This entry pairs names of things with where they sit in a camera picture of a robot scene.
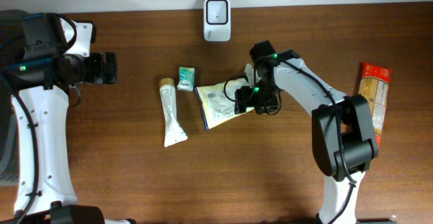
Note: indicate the white barcode scanner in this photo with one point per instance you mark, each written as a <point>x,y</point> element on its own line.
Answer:
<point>217,20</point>

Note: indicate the green tissue pack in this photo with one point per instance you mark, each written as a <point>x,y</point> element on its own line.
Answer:
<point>186,79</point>

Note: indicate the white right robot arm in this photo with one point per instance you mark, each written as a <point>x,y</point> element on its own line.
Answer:
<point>343,136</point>

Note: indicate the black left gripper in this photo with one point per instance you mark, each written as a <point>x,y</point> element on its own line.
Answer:
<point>99,74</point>

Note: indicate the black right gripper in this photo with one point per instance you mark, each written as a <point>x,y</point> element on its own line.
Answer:
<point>244,99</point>

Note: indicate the dark grey plastic basket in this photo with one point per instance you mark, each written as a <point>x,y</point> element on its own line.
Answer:
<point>6,142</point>

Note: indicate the orange red noodle packet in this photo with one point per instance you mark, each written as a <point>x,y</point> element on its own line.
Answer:
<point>374,86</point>

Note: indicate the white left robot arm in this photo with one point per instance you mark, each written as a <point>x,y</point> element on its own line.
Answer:
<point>54,58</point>

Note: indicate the yellow white snack bag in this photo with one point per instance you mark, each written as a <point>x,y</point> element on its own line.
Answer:
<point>216,108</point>

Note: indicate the white tube with tan cap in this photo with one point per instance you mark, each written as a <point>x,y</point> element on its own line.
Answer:
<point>174,133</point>

